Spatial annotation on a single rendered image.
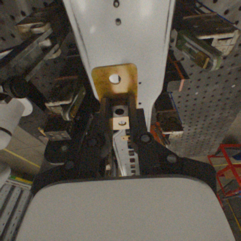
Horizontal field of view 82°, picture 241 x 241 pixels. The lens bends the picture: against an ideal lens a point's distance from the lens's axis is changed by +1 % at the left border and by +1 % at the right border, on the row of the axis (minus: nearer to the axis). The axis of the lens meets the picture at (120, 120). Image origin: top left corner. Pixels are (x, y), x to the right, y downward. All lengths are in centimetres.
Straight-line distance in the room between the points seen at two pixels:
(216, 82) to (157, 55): 64
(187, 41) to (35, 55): 31
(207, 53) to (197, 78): 58
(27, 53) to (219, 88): 95
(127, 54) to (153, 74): 10
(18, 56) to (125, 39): 23
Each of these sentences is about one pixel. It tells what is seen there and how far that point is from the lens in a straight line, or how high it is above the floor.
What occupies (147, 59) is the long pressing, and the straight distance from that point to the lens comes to 40.
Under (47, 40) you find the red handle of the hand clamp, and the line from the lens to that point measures 33.
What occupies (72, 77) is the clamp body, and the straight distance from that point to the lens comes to 50.
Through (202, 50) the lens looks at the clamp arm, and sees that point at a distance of 34.
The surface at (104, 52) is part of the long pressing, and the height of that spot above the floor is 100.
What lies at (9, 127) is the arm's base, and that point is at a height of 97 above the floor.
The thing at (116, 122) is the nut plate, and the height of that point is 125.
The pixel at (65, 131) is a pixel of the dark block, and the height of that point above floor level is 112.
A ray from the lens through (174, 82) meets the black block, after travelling 48.
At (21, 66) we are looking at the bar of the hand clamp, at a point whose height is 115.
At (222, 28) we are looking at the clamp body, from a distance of 41.
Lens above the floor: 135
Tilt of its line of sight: 39 degrees down
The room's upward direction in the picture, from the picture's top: 179 degrees clockwise
